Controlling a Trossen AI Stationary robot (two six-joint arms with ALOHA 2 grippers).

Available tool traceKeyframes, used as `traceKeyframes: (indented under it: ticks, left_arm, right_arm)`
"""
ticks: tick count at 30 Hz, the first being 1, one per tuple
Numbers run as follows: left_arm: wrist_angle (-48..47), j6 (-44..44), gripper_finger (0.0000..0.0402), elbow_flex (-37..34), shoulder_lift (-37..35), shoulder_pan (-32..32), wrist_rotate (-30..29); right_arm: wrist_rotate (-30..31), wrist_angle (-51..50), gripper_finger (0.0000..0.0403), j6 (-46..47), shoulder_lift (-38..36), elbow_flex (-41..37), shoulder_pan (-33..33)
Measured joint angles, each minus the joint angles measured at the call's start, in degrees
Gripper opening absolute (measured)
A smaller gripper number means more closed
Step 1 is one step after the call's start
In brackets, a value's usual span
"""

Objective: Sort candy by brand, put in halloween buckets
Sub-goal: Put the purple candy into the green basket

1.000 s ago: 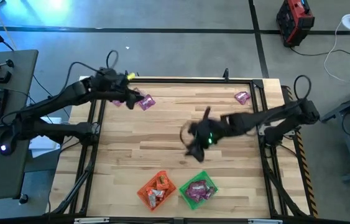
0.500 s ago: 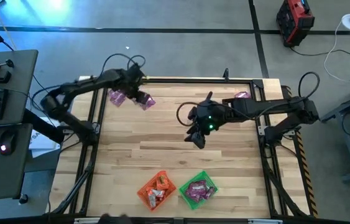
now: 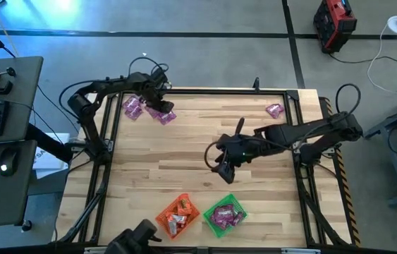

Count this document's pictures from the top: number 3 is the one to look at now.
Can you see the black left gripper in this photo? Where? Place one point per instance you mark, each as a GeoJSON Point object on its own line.
{"type": "Point", "coordinates": [156, 88]}

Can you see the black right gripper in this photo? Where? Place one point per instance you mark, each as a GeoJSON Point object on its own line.
{"type": "Point", "coordinates": [242, 148]}

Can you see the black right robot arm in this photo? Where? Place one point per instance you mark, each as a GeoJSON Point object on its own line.
{"type": "Point", "coordinates": [307, 132]}

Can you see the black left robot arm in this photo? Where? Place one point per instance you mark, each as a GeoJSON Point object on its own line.
{"type": "Point", "coordinates": [89, 123]}

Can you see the green plastic basket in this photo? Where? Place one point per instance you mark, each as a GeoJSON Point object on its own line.
{"type": "Point", "coordinates": [219, 231]}

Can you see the black table edge clamp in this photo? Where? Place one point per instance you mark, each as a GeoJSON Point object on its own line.
{"type": "Point", "coordinates": [256, 83]}

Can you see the orange plastic basket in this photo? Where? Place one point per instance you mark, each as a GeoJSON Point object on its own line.
{"type": "Point", "coordinates": [161, 218]}

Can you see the yellow black hazard strip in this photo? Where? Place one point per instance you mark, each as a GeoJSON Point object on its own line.
{"type": "Point", "coordinates": [341, 176]}

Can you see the white cardboard box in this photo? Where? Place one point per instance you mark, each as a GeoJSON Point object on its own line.
{"type": "Point", "coordinates": [48, 166]}

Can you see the grey desk top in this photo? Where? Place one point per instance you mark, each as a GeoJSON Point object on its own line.
{"type": "Point", "coordinates": [25, 106]}

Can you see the black computer mouse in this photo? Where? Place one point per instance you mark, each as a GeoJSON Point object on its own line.
{"type": "Point", "coordinates": [7, 160]}

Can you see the red and black toolbox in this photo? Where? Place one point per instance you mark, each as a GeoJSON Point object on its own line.
{"type": "Point", "coordinates": [334, 23]}

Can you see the black round knob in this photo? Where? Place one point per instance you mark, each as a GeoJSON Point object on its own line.
{"type": "Point", "coordinates": [26, 225]}

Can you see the black metal table frame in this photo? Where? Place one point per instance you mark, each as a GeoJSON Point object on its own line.
{"type": "Point", "coordinates": [201, 91]}

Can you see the silver metal bracket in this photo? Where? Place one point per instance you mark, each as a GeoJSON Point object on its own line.
{"type": "Point", "coordinates": [300, 250]}
{"type": "Point", "coordinates": [96, 250]}

